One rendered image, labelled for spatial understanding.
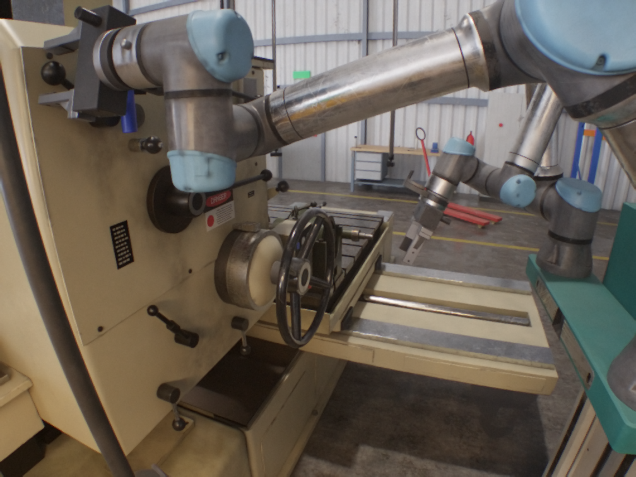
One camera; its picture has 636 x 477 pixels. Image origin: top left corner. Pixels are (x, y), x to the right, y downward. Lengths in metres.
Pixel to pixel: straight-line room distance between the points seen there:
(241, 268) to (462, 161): 0.61
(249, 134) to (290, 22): 8.75
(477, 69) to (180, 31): 0.32
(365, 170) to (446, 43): 7.22
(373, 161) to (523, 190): 6.76
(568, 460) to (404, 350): 0.81
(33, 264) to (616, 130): 0.48
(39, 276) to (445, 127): 8.10
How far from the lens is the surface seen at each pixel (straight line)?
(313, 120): 0.49
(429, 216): 0.94
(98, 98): 0.51
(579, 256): 1.08
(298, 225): 0.88
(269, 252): 1.01
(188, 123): 0.41
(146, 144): 0.72
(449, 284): 2.41
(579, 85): 0.35
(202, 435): 1.56
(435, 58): 0.46
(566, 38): 0.32
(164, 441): 1.54
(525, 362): 1.83
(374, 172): 7.61
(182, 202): 0.78
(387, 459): 2.23
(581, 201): 1.04
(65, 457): 1.67
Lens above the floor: 1.74
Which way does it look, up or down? 20 degrees down
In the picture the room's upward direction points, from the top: straight up
